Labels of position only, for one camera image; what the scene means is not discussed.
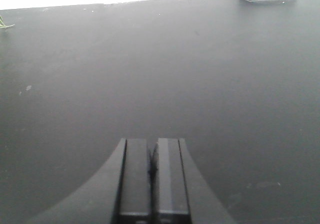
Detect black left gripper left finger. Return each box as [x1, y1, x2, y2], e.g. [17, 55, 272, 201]
[27, 138, 152, 224]

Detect green plant leaves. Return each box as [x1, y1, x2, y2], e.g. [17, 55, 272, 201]
[0, 16, 15, 29]

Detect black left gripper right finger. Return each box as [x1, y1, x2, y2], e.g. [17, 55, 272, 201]
[152, 138, 235, 224]

